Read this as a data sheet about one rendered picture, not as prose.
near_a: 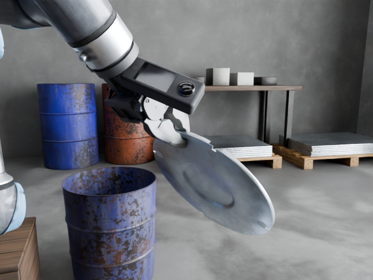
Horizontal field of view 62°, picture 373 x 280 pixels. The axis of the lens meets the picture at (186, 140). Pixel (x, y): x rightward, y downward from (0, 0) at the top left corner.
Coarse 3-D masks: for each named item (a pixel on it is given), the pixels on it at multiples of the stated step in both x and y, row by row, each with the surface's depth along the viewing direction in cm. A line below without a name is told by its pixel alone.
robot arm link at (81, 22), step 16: (32, 0) 35; (48, 0) 34; (64, 0) 35; (80, 0) 36; (96, 0) 37; (32, 16) 39; (48, 16) 36; (64, 16) 36; (80, 16) 36; (96, 16) 37; (112, 16) 39; (64, 32) 38; (80, 32) 37; (96, 32) 38
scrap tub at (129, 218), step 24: (96, 168) 160; (120, 168) 164; (72, 192) 127; (96, 192) 162; (120, 192) 166; (144, 192) 133; (72, 216) 130; (96, 216) 125; (120, 216) 127; (144, 216) 135; (72, 240) 134; (96, 240) 128; (120, 240) 129; (144, 240) 138; (72, 264) 141; (96, 264) 131; (120, 264) 132; (144, 264) 140
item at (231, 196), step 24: (168, 144) 61; (192, 144) 55; (168, 168) 69; (192, 168) 63; (216, 168) 56; (240, 168) 51; (192, 192) 70; (216, 192) 64; (240, 192) 56; (264, 192) 52; (216, 216) 71; (240, 216) 63; (264, 216) 56
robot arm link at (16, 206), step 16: (0, 32) 71; (0, 48) 72; (0, 144) 75; (0, 160) 74; (0, 176) 74; (0, 192) 72; (16, 192) 77; (0, 208) 72; (16, 208) 75; (0, 224) 73; (16, 224) 76
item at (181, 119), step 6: (168, 108) 52; (168, 114) 53; (174, 114) 52; (180, 114) 53; (186, 114) 55; (174, 120) 54; (180, 120) 54; (186, 120) 55; (180, 126) 55; (186, 126) 55
